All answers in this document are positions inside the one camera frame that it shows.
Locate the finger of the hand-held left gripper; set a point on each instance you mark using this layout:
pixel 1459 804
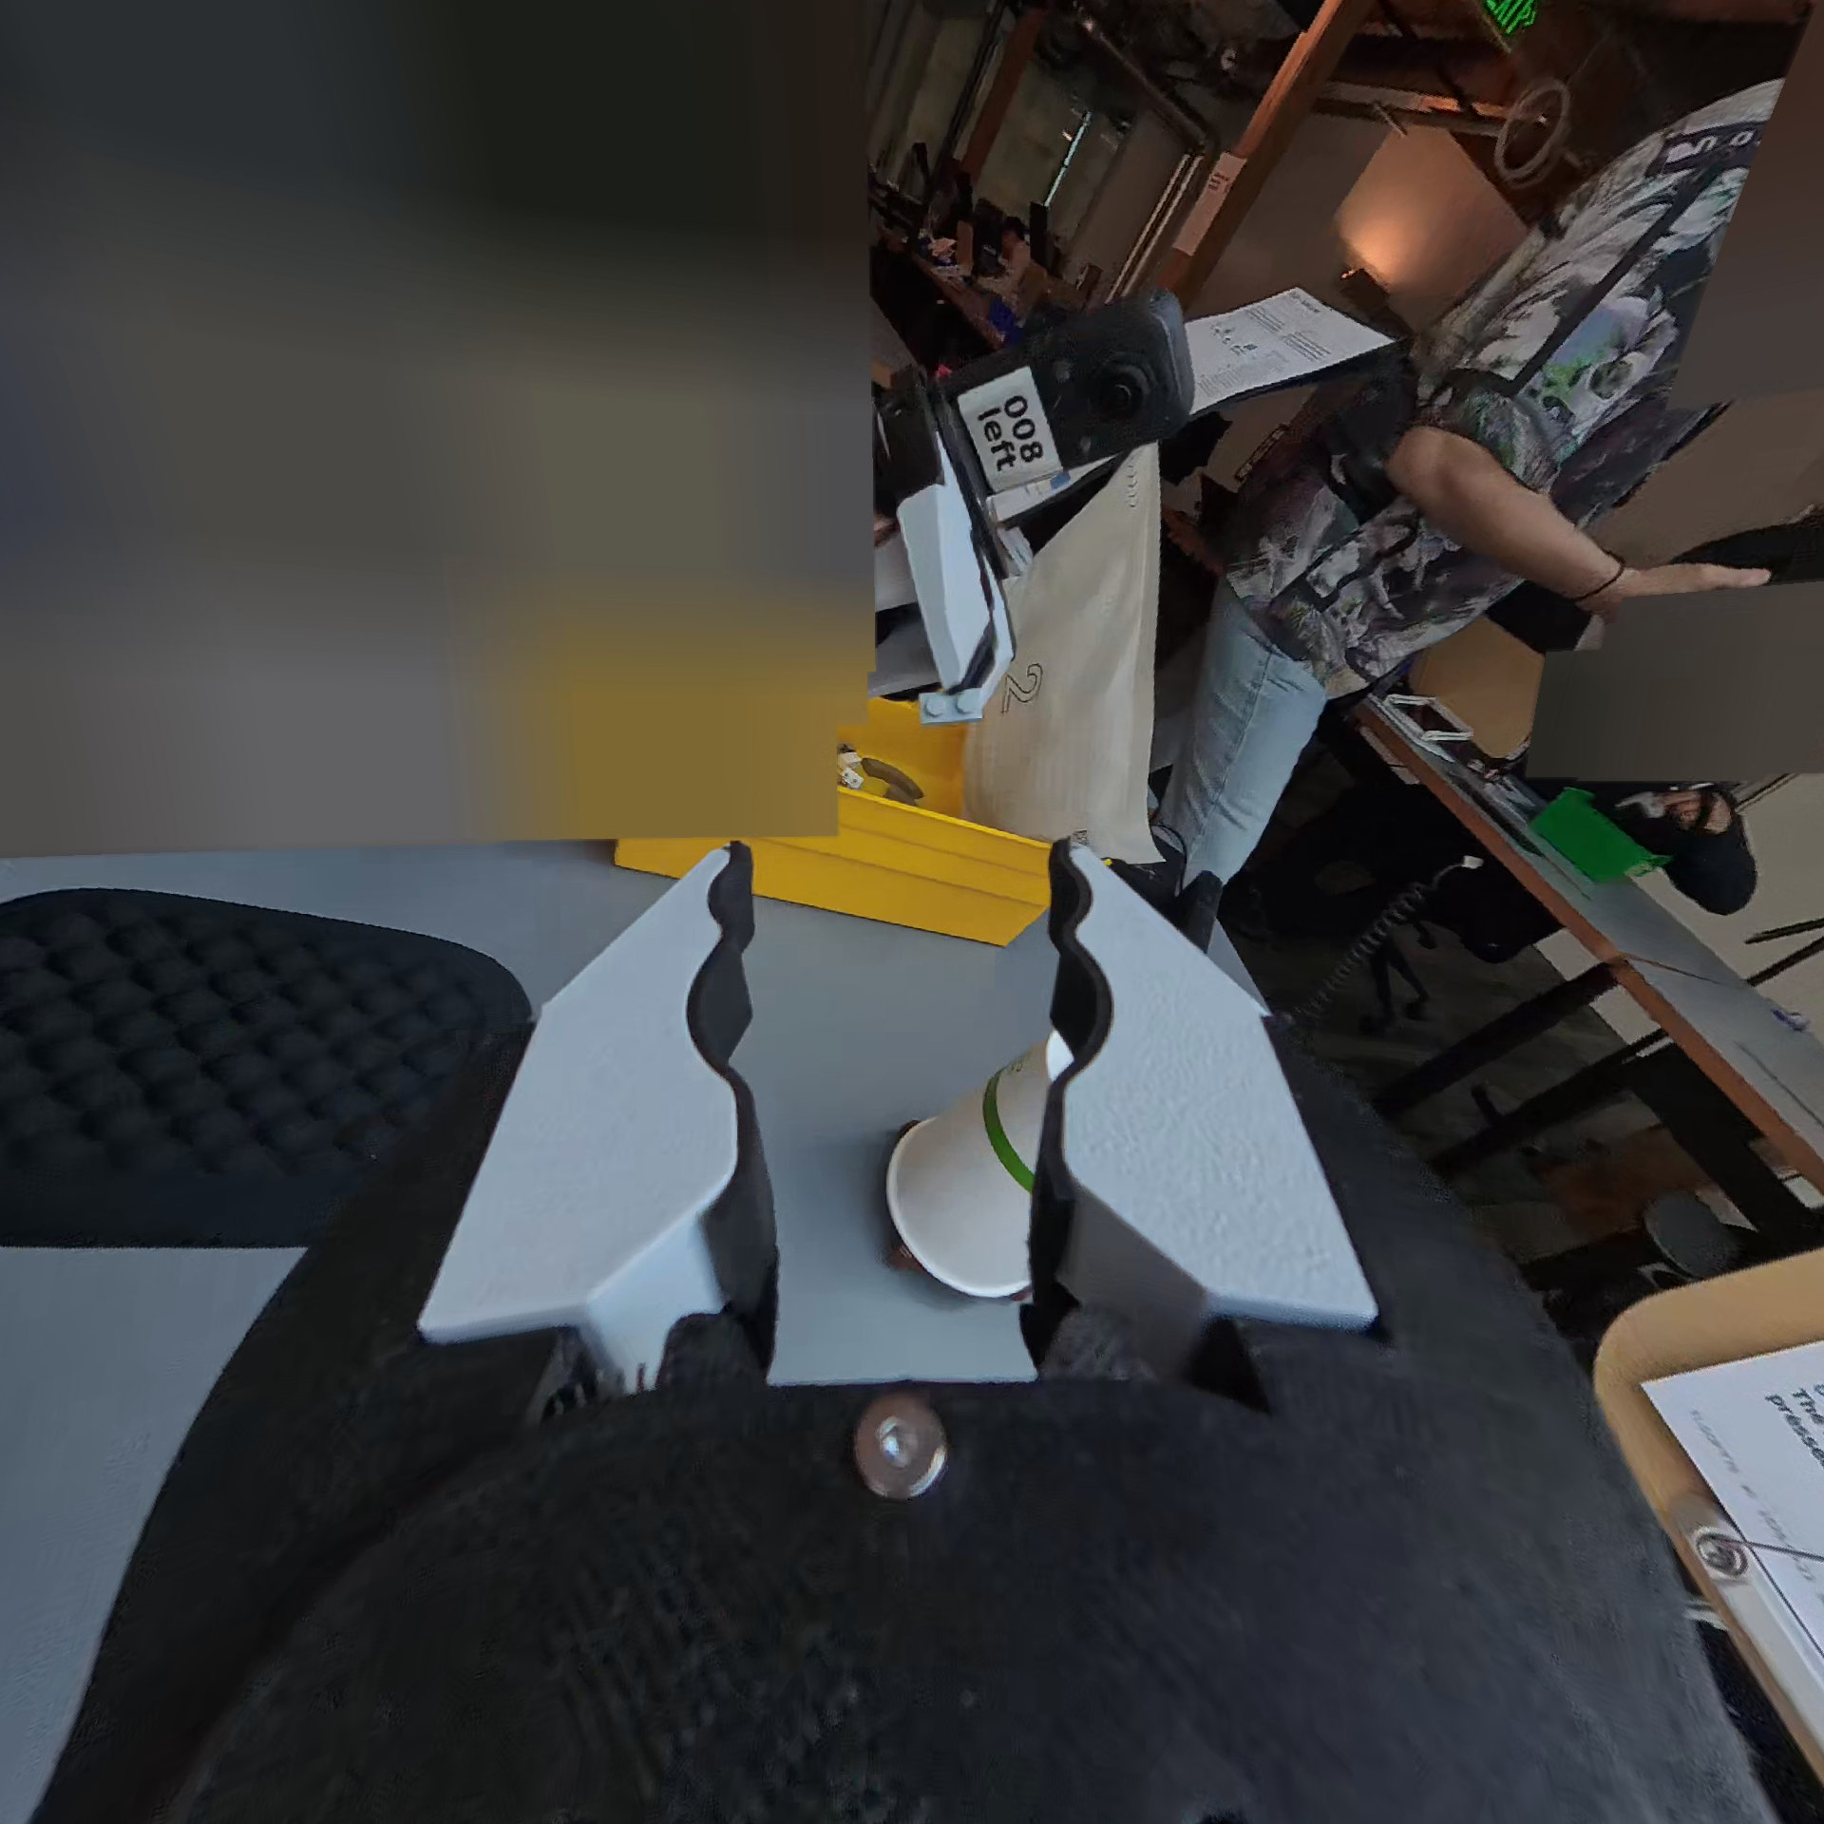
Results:
pixel 943 584

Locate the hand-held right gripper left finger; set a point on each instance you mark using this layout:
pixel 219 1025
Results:
pixel 599 1143

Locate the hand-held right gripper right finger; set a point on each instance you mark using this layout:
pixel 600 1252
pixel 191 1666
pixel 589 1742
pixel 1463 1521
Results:
pixel 1198 1143

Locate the small grey building brick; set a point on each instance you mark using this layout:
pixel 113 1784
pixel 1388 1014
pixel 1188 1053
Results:
pixel 952 702

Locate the pile of small building bricks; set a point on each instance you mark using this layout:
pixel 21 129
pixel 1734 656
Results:
pixel 883 778

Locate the yellow plastic bin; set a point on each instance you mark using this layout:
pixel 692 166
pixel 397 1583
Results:
pixel 883 871

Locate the grey desk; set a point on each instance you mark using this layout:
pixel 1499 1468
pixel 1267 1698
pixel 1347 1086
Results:
pixel 883 1053

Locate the beige printed paper bag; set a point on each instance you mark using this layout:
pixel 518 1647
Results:
pixel 1071 685

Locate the white printed paper sheet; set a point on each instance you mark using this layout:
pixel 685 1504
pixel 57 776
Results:
pixel 1280 350

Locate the white paper cup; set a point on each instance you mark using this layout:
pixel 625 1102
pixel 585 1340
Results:
pixel 956 1184

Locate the black textured mat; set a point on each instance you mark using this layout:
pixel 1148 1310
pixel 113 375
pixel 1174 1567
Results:
pixel 214 1053

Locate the wooden clipboard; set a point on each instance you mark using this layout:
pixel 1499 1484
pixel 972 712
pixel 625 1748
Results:
pixel 1641 1369

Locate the green plastic box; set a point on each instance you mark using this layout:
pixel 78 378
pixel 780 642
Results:
pixel 1588 832

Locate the long wooden table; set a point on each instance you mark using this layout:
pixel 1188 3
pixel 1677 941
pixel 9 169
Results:
pixel 1652 941

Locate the green exit sign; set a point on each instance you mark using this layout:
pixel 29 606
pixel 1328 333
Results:
pixel 1508 19

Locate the white sheet with text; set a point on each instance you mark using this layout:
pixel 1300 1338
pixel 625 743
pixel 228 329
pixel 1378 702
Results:
pixel 1758 1441

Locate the round wall wheel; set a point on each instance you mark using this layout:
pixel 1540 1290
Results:
pixel 1531 129

